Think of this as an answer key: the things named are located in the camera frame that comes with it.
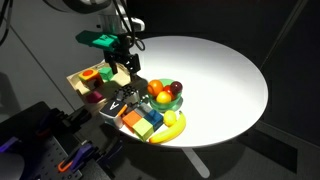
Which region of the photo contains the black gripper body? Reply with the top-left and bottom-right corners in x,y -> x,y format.
103,34 -> 135,64

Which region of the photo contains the black white triangle soft block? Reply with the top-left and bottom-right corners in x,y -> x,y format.
113,84 -> 141,105

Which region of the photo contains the light wooden tray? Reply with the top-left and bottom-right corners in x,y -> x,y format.
65,57 -> 144,117

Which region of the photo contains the multicolour soft block orange circle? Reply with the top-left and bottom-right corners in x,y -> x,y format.
78,68 -> 105,91

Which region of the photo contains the small magenta block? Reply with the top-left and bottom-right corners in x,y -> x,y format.
83,90 -> 105,104

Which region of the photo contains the navy soft block letter A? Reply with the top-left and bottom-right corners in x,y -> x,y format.
99,98 -> 129,130

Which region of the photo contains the small grey block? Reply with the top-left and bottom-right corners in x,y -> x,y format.
134,102 -> 154,118

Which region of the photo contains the small orange block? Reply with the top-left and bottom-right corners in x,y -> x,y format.
122,109 -> 143,132

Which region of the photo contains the orange toy fruit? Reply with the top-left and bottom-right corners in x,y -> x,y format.
146,79 -> 164,98

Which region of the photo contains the red toy fruit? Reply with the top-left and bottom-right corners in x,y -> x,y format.
162,84 -> 175,98

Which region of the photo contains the small yellow toy fruit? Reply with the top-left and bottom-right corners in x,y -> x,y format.
155,90 -> 173,105

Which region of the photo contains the dark purple toy plum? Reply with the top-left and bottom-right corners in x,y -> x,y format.
169,80 -> 184,95

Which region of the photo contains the yellow toy lemon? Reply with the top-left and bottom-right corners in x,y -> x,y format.
163,109 -> 178,128

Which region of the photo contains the yellow toy banana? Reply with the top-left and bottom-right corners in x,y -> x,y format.
148,110 -> 187,145

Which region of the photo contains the purple orange spring clamp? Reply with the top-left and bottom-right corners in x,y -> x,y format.
0,135 -> 20,154
57,142 -> 96,173
35,107 -> 65,138

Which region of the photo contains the black perforated mounting board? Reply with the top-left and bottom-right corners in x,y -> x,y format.
19,133 -> 84,180

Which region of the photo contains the white table leg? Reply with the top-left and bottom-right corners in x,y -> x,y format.
181,147 -> 211,179

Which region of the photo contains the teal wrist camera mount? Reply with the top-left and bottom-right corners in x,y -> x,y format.
75,29 -> 121,53

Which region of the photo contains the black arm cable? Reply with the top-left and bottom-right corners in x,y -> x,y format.
111,0 -> 146,52

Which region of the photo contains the black hanging cable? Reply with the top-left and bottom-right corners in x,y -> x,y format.
0,0 -> 14,47

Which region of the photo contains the grey rounded base plate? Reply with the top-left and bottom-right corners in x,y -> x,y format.
0,151 -> 26,180

